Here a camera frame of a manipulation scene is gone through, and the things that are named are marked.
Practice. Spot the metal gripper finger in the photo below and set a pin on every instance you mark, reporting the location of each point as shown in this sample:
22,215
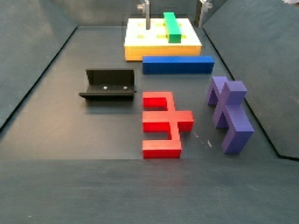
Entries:
206,5
144,7

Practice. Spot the blue long block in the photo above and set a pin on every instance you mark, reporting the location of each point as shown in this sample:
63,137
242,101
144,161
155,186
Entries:
178,64

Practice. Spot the yellow slotted board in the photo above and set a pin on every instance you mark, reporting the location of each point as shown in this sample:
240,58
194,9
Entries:
151,43

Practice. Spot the green long block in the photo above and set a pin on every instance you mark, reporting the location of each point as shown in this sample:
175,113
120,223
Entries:
172,29

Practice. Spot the purple cross-shaped block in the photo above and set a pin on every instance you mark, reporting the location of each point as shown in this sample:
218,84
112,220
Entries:
226,95

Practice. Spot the red cross-shaped block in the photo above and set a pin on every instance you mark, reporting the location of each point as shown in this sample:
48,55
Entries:
163,118

